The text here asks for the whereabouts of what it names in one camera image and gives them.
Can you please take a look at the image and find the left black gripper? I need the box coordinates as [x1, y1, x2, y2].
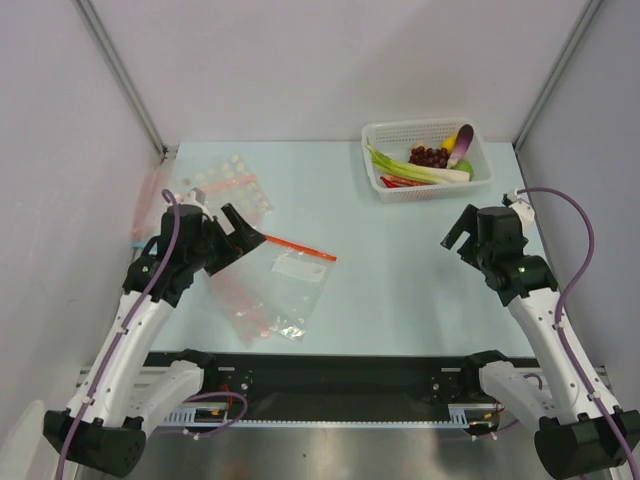
[187, 204, 265, 275]

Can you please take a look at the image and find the green onion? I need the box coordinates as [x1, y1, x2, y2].
[365, 144, 471, 185]

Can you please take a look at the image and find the clear orange-zipper zip bag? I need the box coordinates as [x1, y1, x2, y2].
[224, 235, 338, 341]

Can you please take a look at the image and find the purple eggplant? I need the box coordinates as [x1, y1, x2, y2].
[447, 124, 474, 168]

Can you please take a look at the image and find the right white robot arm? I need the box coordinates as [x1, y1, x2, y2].
[441, 201, 639, 479]

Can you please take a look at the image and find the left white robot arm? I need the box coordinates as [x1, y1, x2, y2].
[43, 201, 266, 478]

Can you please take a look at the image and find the yellow-dotted pink-zipper bag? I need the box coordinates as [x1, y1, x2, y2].
[169, 153, 273, 222]

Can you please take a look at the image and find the red-dotted zip bag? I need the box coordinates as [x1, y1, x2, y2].
[208, 269, 279, 347]

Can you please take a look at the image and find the green fruit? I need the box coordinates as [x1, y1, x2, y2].
[453, 159, 474, 181]

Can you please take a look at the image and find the red grapes bunch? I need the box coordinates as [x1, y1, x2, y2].
[409, 142, 449, 169]

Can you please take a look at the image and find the yellow pear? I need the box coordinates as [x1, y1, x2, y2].
[440, 134, 457, 153]

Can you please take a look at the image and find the red chili pepper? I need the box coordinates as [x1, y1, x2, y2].
[380, 174, 428, 188]

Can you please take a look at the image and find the white plastic basket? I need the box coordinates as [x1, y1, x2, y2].
[361, 118, 494, 202]

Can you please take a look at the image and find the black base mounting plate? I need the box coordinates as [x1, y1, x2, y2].
[144, 352, 541, 424]

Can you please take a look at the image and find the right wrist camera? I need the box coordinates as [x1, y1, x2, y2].
[502, 190, 535, 228]

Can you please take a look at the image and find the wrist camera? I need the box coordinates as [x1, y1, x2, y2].
[502, 190, 535, 228]
[180, 188, 206, 208]

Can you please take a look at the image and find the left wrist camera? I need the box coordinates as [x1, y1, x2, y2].
[180, 188, 206, 208]

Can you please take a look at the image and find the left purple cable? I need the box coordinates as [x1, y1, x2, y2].
[53, 188, 249, 480]

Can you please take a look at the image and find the aluminium front rail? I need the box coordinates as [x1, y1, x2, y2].
[74, 367, 171, 401]

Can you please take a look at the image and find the white slotted cable duct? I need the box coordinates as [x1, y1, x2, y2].
[160, 404, 500, 431]

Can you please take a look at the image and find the right aluminium frame post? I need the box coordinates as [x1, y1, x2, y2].
[512, 0, 606, 154]

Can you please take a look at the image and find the aluminium frame post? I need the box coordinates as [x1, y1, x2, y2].
[71, 0, 169, 162]
[512, 0, 606, 154]

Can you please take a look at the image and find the left aluminium frame post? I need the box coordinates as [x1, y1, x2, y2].
[71, 0, 169, 162]

